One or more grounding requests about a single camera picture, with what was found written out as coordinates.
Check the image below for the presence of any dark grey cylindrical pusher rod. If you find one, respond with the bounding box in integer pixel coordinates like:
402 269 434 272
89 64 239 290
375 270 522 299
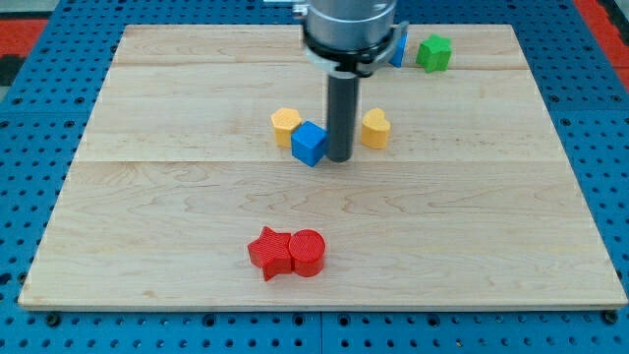
326 76 360 162

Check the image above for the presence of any yellow heart block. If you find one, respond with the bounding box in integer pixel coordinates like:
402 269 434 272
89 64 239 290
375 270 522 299
360 108 391 149

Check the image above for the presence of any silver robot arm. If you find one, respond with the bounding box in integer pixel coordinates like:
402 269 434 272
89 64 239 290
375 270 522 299
266 0 409 162

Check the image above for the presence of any blue block behind arm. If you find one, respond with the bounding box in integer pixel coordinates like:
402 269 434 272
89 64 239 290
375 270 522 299
389 33 408 68

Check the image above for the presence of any yellow hexagon block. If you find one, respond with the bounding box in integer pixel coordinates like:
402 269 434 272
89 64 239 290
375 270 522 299
270 107 303 148

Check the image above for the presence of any blue cube block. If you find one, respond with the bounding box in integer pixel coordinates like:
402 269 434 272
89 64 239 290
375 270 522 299
291 121 327 167

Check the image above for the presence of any green star block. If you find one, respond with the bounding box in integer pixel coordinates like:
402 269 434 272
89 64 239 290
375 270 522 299
416 33 452 73

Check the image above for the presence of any red cylinder block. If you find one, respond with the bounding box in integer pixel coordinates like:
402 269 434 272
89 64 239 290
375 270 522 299
289 229 326 277

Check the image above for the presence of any red star block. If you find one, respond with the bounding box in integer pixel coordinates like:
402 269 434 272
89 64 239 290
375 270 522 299
248 226 293 281

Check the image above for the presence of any light wooden board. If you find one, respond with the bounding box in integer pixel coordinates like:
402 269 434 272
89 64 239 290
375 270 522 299
19 25 627 312

